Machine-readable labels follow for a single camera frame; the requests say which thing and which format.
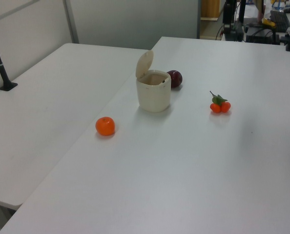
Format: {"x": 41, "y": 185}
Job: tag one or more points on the black metal frame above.
{"x": 229, "y": 19}

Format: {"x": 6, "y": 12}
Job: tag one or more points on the dark red apple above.
{"x": 176, "y": 79}

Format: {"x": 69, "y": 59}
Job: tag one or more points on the cream plastic garbage bin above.
{"x": 154, "y": 97}

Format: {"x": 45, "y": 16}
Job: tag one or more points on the orange mandarin fruit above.
{"x": 105, "y": 126}

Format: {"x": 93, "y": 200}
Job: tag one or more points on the wooden cabinet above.
{"x": 209, "y": 9}

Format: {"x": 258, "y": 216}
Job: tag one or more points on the black equipment box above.
{"x": 259, "y": 34}

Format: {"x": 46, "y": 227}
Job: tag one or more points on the grey partition post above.
{"x": 71, "y": 24}

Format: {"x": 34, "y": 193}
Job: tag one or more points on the black camera stand pole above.
{"x": 10, "y": 85}

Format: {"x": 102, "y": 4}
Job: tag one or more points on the small oranges with leaves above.
{"x": 215, "y": 108}

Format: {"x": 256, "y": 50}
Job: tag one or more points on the black vertical pole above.
{"x": 241, "y": 12}

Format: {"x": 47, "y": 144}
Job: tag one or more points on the yellow object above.
{"x": 268, "y": 22}

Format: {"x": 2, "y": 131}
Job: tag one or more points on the black computer keyboard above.
{"x": 279, "y": 19}

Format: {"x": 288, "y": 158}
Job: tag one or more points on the black computer mouse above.
{"x": 289, "y": 10}

